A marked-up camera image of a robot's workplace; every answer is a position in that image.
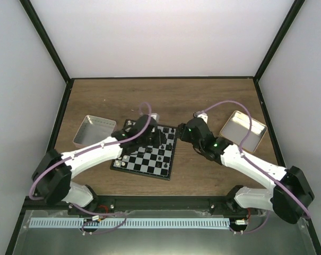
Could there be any gold square tin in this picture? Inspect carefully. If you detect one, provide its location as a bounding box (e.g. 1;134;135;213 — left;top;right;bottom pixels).
220;110;267;154

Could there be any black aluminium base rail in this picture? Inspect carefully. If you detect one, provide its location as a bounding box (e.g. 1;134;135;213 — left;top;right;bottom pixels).
24;195;305;219

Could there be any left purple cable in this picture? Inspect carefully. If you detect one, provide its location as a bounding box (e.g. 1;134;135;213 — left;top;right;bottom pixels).
29;102;153;236

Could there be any light blue slotted cable duct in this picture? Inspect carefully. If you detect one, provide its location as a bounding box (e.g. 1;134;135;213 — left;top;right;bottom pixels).
29;217;230;230

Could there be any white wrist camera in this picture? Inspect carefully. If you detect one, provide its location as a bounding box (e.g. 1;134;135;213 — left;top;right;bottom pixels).
151;113;160;122
194;112;208;123

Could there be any pink square tin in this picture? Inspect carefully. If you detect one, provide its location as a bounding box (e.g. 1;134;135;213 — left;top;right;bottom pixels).
73;115;116;148

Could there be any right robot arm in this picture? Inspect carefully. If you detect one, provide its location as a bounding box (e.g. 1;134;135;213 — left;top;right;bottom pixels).
176;117;315;224

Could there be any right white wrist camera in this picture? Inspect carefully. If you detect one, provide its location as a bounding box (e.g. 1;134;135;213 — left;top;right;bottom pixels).
194;112;208;123

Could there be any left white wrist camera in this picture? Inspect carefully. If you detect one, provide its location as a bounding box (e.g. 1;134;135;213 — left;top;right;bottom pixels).
151;113;160;122

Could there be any black frame post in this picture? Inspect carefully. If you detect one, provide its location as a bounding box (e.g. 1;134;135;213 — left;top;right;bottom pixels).
255;0;306;80
19;0;71;83

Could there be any black frame post right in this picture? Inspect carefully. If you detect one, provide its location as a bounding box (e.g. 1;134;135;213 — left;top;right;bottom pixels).
255;0;306;80

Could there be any black frame post left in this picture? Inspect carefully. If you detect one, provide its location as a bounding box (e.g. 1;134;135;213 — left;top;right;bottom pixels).
19;0;71;83

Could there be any black white chessboard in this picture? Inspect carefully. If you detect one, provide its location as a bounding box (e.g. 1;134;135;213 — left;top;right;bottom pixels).
110;118;177;180

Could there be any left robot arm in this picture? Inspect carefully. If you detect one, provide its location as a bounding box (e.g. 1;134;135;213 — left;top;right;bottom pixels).
30;113;166;215

